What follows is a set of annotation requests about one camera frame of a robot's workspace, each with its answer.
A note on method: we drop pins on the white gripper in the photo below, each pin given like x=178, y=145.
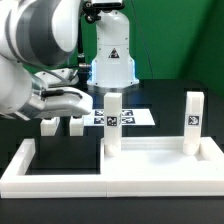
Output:
x=66, y=102

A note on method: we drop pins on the white desk top tray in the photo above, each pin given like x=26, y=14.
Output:
x=162, y=156

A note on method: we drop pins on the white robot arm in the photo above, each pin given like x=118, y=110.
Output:
x=43, y=33

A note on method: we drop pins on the fiducial marker base sheet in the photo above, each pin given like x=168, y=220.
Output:
x=128, y=117

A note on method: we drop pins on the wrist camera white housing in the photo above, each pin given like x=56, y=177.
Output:
x=59, y=77

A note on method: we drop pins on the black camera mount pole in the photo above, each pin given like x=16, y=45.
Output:
x=110, y=37

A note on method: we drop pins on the white U-shaped obstacle frame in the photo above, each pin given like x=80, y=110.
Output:
x=16, y=183

